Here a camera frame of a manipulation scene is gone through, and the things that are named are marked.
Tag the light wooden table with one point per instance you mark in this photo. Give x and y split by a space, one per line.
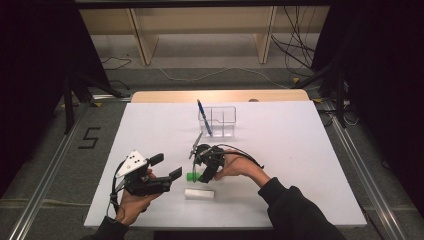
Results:
166 96

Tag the aluminium floor rail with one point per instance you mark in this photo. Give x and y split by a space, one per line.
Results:
366 180
43 180

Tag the green highlighter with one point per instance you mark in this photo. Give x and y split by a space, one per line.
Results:
191 176

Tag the blue ballpoint pen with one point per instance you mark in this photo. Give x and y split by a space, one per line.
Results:
204 118

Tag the black metal stand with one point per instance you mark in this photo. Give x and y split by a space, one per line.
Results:
340 100

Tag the black tripod stand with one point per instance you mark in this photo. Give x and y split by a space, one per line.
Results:
69 110

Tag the person's right hand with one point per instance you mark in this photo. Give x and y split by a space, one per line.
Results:
240 168

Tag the person's left hand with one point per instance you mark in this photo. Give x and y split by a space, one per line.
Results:
131 206

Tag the clear plastic desk organizer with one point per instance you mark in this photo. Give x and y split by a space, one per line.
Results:
225 128

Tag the light wooden shelf unit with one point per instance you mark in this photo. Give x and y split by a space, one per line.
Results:
143 40

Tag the black curtain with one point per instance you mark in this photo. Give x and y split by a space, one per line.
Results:
383 83
33 83

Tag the white eraser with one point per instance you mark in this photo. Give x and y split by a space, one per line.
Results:
200 194

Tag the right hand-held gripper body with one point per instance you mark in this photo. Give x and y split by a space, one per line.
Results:
211 158

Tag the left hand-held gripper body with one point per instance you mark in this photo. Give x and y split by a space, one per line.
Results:
143 185

